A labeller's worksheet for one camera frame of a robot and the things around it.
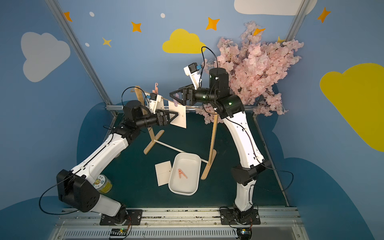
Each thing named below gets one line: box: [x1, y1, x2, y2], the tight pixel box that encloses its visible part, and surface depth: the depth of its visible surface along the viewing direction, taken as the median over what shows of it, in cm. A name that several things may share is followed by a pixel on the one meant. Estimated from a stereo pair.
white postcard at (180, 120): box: [168, 100, 187, 129], surface depth 71 cm
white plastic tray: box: [168, 152, 202, 196], surface depth 91 cm
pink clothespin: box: [152, 82, 159, 95], surface depth 69 cm
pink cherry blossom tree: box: [196, 21, 304, 125], surface depth 76 cm
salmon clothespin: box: [178, 168, 188, 179], surface depth 92 cm
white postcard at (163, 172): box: [155, 160, 173, 187], surface depth 93 cm
